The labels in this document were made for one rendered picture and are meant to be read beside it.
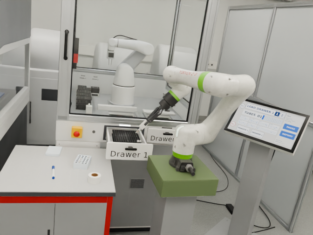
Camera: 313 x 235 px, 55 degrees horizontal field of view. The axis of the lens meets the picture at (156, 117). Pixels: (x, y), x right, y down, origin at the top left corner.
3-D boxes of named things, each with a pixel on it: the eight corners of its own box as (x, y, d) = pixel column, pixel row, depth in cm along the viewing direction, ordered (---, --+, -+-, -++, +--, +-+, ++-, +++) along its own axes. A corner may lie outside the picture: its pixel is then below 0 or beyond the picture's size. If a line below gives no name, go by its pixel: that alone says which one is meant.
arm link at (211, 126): (213, 146, 190) (265, 86, 156) (193, 149, 181) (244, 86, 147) (203, 131, 197) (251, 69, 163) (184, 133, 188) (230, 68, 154)
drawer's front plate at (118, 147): (151, 160, 191) (153, 144, 188) (105, 159, 184) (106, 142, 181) (150, 159, 193) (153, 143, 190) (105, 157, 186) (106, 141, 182)
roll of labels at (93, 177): (86, 178, 170) (87, 172, 169) (98, 177, 173) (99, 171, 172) (89, 184, 164) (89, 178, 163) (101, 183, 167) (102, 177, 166)
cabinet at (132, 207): (179, 233, 254) (194, 146, 231) (51, 237, 228) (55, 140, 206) (155, 177, 342) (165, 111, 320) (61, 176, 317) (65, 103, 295)
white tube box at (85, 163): (86, 169, 180) (87, 164, 179) (72, 168, 179) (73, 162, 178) (91, 161, 192) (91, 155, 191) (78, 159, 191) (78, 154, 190)
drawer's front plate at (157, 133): (183, 144, 227) (186, 130, 224) (146, 142, 220) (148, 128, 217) (182, 143, 228) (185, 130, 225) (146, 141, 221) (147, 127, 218)
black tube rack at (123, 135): (140, 151, 198) (141, 142, 196) (113, 150, 194) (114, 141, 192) (135, 139, 219) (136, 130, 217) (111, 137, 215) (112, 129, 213)
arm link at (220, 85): (238, 99, 151) (241, 75, 148) (220, 100, 144) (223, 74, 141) (213, 93, 165) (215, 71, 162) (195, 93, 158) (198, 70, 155)
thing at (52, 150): (59, 156, 192) (59, 154, 191) (45, 155, 190) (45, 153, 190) (62, 148, 204) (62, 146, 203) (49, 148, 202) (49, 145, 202)
